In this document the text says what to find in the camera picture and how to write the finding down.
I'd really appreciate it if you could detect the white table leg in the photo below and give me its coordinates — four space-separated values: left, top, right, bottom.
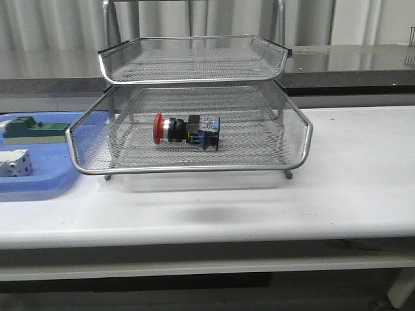
387 268 415 309

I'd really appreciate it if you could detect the silver wire rack frame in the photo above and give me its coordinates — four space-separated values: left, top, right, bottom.
102 0 294 181

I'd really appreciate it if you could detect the green terminal block component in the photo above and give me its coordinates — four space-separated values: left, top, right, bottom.
3 116 69 145

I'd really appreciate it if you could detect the silver mesh tray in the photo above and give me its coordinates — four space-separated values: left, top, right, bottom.
98 35 292 85
66 81 313 175

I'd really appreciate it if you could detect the blue plastic tray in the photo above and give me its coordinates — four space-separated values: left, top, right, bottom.
0 111 108 193

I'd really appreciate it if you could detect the red emergency stop button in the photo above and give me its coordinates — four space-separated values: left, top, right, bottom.
153 112 220 151

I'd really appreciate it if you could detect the white circuit breaker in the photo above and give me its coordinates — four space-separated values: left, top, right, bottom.
1 149 32 178

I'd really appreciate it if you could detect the dark granite counter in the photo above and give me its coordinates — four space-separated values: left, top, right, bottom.
1 45 414 96

